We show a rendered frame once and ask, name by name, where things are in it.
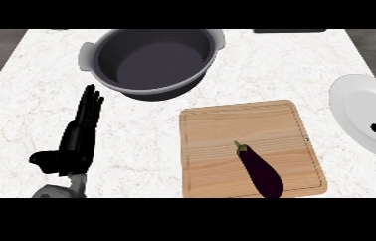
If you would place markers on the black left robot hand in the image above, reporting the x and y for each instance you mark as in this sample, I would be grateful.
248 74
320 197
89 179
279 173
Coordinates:
79 142

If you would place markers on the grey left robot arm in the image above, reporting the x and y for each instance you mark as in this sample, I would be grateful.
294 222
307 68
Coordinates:
67 188

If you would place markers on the dark grey pot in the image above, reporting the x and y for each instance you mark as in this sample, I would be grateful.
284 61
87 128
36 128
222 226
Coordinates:
152 62

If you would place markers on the wooden cutting board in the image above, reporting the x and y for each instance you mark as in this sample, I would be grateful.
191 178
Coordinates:
230 142

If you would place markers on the purple eggplant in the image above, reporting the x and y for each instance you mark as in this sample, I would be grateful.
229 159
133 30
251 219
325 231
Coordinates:
261 173

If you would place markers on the dark flat appliance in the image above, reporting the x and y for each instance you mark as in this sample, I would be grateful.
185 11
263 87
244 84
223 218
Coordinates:
289 30

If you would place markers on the white sink basin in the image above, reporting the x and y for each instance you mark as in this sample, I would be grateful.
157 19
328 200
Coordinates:
354 105

